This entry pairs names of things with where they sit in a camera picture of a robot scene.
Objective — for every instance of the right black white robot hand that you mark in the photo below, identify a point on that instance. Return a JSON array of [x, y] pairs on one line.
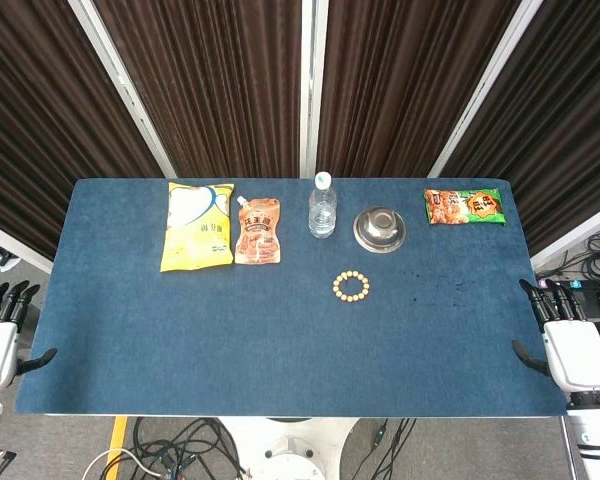
[[577, 355]]

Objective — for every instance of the white shoe on floor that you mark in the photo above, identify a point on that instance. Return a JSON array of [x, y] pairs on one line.
[[9, 262]]

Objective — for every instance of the yellow floor tape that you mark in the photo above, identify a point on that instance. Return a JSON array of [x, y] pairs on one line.
[[116, 440]]

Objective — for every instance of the green orange snack packet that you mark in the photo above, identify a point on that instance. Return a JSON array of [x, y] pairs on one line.
[[462, 206]]

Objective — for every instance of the dark brown curtain panel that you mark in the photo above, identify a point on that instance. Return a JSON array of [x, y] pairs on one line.
[[565, 125], [400, 90], [40, 125], [215, 90]]

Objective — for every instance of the stainless steel bowl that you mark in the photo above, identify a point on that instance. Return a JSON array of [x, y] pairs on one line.
[[379, 229]]

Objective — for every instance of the blue table cloth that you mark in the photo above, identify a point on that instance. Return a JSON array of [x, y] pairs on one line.
[[230, 340]]

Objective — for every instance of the yellow white snack bag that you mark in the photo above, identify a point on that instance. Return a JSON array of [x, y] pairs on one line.
[[195, 227]]

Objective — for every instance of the orange spout pouch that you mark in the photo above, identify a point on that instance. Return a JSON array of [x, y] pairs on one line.
[[259, 232]]

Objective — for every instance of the clear plastic water bottle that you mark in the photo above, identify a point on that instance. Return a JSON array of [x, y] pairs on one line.
[[322, 210]]

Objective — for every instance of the white frame rail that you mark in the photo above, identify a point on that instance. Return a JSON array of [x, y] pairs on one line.
[[15, 245], [575, 235]]

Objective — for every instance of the white frame post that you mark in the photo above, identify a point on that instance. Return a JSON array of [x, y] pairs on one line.
[[312, 90], [485, 85], [125, 90]]

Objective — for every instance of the white pedestal base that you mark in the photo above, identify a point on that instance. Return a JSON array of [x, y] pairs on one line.
[[290, 450]]

